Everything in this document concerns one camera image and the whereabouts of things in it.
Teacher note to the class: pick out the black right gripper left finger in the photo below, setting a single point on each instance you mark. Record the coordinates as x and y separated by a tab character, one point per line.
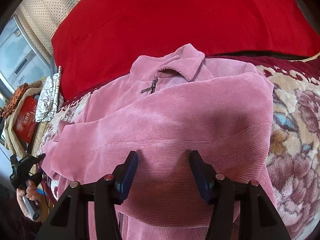
112	190

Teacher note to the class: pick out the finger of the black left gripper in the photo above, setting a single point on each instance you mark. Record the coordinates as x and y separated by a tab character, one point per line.
34	160

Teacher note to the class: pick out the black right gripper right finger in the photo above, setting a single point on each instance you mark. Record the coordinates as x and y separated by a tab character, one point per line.
217	190

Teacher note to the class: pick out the pink corduroy jacket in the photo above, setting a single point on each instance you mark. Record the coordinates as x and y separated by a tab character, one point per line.
164	108

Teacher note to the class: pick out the person's left hand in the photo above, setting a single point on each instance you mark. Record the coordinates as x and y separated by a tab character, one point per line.
30	194

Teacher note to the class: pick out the beige fabric bag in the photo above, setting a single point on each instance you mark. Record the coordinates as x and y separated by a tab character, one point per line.
12	143

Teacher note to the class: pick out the red gift box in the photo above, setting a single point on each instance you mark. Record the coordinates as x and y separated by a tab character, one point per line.
25	123

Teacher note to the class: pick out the white patterned cloth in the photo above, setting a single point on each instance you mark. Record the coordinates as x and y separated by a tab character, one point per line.
50	99

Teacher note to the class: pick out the orange knitted item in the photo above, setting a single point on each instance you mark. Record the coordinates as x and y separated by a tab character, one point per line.
10	107

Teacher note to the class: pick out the floral plush blanket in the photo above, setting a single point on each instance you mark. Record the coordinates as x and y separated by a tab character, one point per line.
293	159

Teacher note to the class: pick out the beige dotted curtain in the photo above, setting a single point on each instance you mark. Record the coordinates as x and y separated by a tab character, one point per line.
40	20

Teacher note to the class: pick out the red quilt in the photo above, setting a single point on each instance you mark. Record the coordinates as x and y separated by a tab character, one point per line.
100	39

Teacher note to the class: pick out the window frame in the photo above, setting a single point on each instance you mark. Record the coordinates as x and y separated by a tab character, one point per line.
21	61

